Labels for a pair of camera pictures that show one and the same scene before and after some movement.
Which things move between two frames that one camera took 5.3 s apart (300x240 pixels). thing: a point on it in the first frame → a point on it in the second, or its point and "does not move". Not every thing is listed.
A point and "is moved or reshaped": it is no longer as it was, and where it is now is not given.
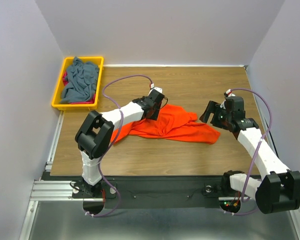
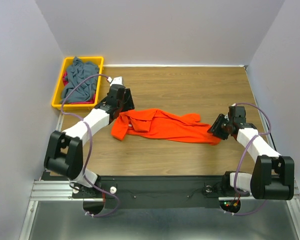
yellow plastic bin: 67,63 does not move
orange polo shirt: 173,121 is moved or reshaped
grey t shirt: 83,77 does not move
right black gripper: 213,107 → 215,127
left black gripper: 154,115 → 129,104
